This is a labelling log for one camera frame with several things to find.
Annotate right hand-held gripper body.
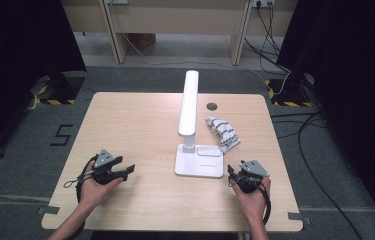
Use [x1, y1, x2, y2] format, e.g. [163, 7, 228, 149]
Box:
[234, 159, 271, 195]

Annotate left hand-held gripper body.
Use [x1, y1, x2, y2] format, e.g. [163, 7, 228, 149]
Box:
[91, 149, 117, 186]

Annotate white cloth with grey pattern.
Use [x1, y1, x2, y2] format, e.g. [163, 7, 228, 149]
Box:
[204, 116, 242, 155]

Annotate white desk lamp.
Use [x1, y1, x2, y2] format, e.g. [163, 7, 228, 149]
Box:
[174, 69, 225, 179]

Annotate person's right hand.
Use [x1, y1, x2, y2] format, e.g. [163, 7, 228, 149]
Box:
[230, 176, 272, 224]

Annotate person's left hand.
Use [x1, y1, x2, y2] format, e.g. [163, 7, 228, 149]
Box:
[77, 162, 125, 210]

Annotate grey tape piece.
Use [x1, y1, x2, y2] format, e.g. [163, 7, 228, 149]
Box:
[37, 205, 61, 216]
[287, 211, 312, 225]

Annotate stand base with hazard tape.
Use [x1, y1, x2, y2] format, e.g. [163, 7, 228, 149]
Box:
[29, 74, 86, 106]
[263, 72, 317, 109]

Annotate brown cardboard box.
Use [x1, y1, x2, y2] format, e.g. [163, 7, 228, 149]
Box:
[129, 33, 157, 51]

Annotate black curtain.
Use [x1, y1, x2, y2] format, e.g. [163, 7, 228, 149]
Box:
[0, 0, 88, 165]
[276, 0, 375, 231]

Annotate beige wooden desk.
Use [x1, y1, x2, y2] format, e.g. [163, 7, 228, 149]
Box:
[59, 0, 299, 66]

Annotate long black floor cable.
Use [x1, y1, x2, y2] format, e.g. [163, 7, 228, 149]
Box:
[296, 112, 365, 240]

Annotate thin black floor cables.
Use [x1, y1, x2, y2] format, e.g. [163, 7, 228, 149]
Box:
[269, 111, 328, 140]

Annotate white floor cable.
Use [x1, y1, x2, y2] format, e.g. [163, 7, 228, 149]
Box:
[121, 32, 292, 95]

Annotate black socket cables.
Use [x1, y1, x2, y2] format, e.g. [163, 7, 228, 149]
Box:
[243, 2, 292, 75]

